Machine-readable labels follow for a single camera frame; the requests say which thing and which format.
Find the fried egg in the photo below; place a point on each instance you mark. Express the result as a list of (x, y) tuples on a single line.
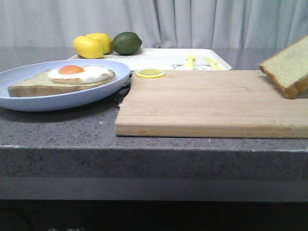
[(74, 74)]

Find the bread slice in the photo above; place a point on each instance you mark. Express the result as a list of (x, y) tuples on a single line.
[(41, 85), (289, 68)]

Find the light blue plate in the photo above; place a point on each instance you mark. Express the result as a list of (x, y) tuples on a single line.
[(60, 101)]

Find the white rectangular tray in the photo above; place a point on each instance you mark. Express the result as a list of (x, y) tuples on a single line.
[(167, 59)]

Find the yellow lemon slice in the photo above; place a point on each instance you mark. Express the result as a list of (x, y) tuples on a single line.
[(150, 73)]

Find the yellow plastic fork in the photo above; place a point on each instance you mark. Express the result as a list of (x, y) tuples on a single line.
[(190, 62)]

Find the wooden cutting board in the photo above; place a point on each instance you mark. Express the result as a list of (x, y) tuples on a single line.
[(211, 104)]

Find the yellow plastic knife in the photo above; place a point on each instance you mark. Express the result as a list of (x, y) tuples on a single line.
[(212, 63)]

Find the green lime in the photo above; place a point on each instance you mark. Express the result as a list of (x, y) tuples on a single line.
[(126, 43)]

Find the back yellow lemon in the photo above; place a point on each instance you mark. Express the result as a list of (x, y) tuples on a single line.
[(104, 39)]

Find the front yellow lemon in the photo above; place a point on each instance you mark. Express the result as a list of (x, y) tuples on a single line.
[(87, 47)]

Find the white curtain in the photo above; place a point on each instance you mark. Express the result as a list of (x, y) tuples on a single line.
[(207, 24)]

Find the metal cutting board handle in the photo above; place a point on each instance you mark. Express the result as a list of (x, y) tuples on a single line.
[(122, 93)]

